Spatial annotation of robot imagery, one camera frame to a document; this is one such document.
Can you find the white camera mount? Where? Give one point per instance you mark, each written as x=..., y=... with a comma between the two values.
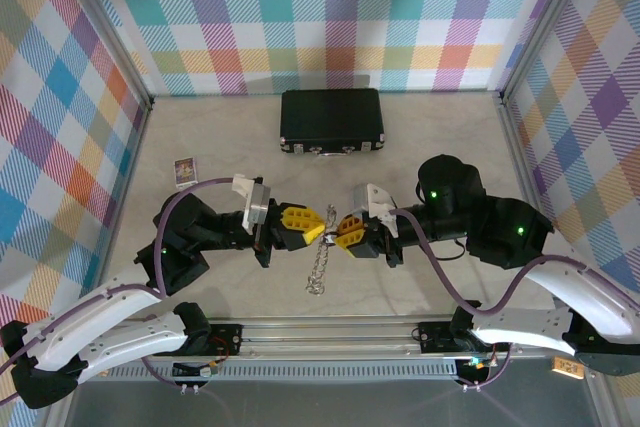
x=385, y=207
x=242, y=184

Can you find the aluminium frame post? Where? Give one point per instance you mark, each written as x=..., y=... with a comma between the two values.
x=110, y=32
x=547, y=22

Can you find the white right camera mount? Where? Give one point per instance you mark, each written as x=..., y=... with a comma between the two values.
x=385, y=207

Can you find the purple card box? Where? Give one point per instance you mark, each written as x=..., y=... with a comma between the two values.
x=185, y=172

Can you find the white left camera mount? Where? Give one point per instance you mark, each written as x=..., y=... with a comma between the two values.
x=242, y=184

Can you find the grey metal sheet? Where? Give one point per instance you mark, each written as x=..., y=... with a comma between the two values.
x=325, y=404

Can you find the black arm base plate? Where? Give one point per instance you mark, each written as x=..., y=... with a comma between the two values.
x=432, y=337
x=227, y=339

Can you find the small wooden tag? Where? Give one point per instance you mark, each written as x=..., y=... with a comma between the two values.
x=565, y=366

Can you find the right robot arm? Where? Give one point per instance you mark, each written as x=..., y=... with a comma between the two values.
x=525, y=328

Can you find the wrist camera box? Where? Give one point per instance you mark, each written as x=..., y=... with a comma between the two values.
x=260, y=204
x=360, y=199

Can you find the black briefcase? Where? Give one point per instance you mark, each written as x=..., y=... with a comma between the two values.
x=330, y=117

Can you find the aluminium side rail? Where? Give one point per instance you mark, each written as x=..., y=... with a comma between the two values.
x=136, y=162
x=520, y=172

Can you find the aluminium front rail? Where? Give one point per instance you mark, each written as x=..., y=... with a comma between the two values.
x=325, y=339

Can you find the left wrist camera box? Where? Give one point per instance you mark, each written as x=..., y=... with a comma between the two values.
x=260, y=204

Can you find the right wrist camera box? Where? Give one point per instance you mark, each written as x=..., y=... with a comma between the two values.
x=360, y=199

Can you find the small electronics board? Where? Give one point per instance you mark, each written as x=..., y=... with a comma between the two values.
x=207, y=371
x=475, y=364

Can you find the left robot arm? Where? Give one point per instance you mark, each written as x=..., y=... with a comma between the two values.
x=115, y=347

